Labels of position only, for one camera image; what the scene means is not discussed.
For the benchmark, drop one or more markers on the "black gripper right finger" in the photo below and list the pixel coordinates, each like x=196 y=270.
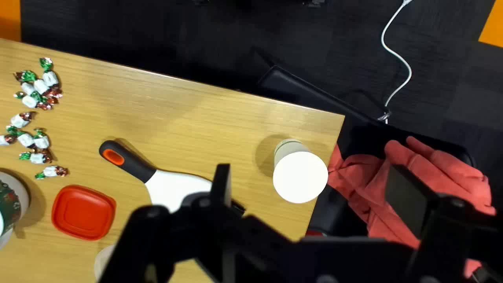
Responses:
x=450 y=236

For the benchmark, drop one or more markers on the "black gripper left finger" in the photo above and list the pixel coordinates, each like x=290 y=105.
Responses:
x=183 y=236

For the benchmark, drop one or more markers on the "white bowl holiday pattern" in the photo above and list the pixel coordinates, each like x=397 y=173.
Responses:
x=10 y=204

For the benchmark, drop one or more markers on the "red wrapped candy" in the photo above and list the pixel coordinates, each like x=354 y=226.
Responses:
x=52 y=94

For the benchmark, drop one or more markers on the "green white wrapped candy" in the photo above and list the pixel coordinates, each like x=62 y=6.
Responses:
x=46 y=63
x=41 y=141
x=24 y=138
x=30 y=100
x=41 y=85
x=35 y=155
x=27 y=77
x=4 y=140
x=19 y=119
x=51 y=78
x=51 y=171

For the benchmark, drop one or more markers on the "white paper cup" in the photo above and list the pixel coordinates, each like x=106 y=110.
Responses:
x=301 y=177

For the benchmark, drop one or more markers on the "red square plastic lid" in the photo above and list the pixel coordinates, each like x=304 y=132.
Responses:
x=84 y=212

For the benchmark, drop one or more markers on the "red cloth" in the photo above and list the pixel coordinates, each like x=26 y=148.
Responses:
x=362 y=177

